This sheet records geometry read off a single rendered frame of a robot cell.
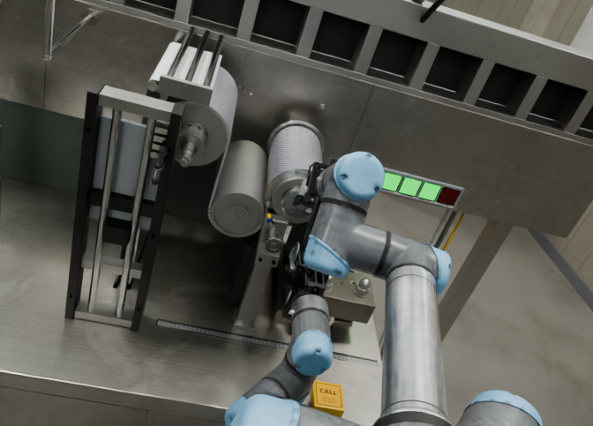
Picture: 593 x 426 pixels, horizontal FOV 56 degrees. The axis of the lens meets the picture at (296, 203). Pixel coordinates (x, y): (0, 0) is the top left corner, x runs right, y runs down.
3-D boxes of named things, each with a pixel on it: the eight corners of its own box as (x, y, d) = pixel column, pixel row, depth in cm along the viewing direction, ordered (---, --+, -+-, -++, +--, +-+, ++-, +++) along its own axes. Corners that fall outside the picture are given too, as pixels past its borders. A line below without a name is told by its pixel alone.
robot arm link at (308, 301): (322, 337, 114) (284, 329, 112) (321, 321, 118) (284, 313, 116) (334, 310, 110) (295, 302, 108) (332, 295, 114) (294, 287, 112)
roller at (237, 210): (205, 230, 125) (216, 187, 118) (215, 174, 146) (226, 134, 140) (257, 242, 127) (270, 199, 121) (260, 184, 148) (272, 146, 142)
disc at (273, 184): (258, 220, 124) (273, 163, 116) (258, 218, 124) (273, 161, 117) (321, 232, 126) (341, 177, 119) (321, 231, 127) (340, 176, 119)
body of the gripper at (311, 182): (342, 175, 111) (362, 165, 100) (334, 217, 110) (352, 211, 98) (306, 166, 110) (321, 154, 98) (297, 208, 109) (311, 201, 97)
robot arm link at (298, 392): (251, 399, 111) (266, 362, 105) (285, 370, 119) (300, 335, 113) (281, 426, 107) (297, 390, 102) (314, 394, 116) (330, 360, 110)
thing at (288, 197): (280, 190, 118) (315, 188, 117) (280, 185, 119) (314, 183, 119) (282, 220, 122) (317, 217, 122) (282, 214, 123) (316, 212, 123)
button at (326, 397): (311, 413, 119) (314, 406, 117) (309, 385, 125) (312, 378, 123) (341, 417, 120) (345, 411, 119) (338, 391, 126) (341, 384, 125)
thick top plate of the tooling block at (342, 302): (304, 311, 134) (312, 293, 131) (300, 218, 168) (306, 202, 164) (367, 324, 137) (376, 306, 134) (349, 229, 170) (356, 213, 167)
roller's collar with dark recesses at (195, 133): (169, 159, 109) (175, 130, 106) (174, 145, 114) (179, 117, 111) (201, 167, 110) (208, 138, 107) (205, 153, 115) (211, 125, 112)
